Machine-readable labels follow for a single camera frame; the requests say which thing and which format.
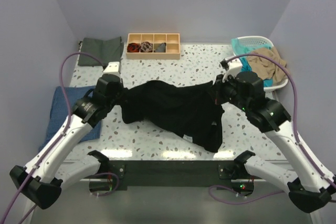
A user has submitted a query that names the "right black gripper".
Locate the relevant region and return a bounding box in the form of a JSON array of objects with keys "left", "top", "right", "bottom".
[{"left": 207, "top": 72, "right": 249, "bottom": 112}]

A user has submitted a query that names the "black t-shirt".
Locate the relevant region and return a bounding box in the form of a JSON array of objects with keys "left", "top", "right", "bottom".
[{"left": 118, "top": 80, "right": 224, "bottom": 153}]

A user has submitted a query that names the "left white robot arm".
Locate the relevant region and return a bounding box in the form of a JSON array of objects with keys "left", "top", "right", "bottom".
[{"left": 9, "top": 74, "right": 123, "bottom": 209}]

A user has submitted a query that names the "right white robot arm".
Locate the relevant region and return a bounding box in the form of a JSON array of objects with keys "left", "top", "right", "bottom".
[{"left": 213, "top": 72, "right": 335, "bottom": 214}]

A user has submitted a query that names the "tan t-shirt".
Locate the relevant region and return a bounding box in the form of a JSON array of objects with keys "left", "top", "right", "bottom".
[{"left": 247, "top": 47, "right": 287, "bottom": 86}]

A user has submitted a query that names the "folded grey-green t-shirt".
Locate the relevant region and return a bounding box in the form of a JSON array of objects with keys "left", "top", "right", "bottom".
[{"left": 81, "top": 36, "right": 124, "bottom": 65}]

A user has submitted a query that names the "teal t-shirt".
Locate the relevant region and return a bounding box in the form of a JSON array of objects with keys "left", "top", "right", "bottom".
[{"left": 231, "top": 36, "right": 274, "bottom": 88}]

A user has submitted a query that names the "red black small item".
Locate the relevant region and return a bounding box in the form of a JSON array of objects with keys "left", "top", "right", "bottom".
[{"left": 127, "top": 43, "right": 141, "bottom": 53}]

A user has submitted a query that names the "white laundry basket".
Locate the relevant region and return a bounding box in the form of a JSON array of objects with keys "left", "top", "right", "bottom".
[{"left": 231, "top": 36, "right": 288, "bottom": 92}]

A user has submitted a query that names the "brown patterned small item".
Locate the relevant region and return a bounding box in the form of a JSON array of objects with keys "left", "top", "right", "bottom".
[{"left": 140, "top": 41, "right": 153, "bottom": 53}]

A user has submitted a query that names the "folded blue t-shirt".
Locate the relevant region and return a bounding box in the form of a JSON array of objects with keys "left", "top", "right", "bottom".
[{"left": 38, "top": 86, "right": 101, "bottom": 151}]

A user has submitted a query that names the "dark grey small item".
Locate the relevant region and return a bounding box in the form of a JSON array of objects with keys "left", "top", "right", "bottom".
[{"left": 153, "top": 42, "right": 166, "bottom": 53}]

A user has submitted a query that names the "wooden compartment tray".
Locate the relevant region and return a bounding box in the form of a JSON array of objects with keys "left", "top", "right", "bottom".
[{"left": 125, "top": 33, "right": 181, "bottom": 60}]

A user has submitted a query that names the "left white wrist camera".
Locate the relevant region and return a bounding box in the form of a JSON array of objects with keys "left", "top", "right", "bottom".
[{"left": 103, "top": 61, "right": 120, "bottom": 77}]

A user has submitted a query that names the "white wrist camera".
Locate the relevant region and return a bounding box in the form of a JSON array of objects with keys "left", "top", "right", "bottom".
[
  {"left": 223, "top": 61, "right": 243, "bottom": 82},
  {"left": 103, "top": 61, "right": 120, "bottom": 77}
]

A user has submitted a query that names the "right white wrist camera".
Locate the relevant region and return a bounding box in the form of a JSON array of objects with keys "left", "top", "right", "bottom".
[{"left": 223, "top": 61, "right": 243, "bottom": 82}]

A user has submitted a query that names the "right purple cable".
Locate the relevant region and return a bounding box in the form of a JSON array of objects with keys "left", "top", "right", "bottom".
[{"left": 208, "top": 52, "right": 336, "bottom": 206}]

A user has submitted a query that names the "purple cable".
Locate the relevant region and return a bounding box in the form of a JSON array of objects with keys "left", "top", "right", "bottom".
[
  {"left": 0, "top": 52, "right": 120, "bottom": 224},
  {"left": 208, "top": 52, "right": 336, "bottom": 206}
]

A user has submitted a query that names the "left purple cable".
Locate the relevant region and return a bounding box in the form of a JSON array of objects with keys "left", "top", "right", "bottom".
[{"left": 0, "top": 52, "right": 120, "bottom": 224}]

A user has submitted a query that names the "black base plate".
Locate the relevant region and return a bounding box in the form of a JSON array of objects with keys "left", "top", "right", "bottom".
[{"left": 78, "top": 159, "right": 265, "bottom": 196}]

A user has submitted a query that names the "aluminium rail frame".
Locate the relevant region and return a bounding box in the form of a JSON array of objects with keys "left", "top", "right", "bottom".
[{"left": 20, "top": 98, "right": 322, "bottom": 224}]

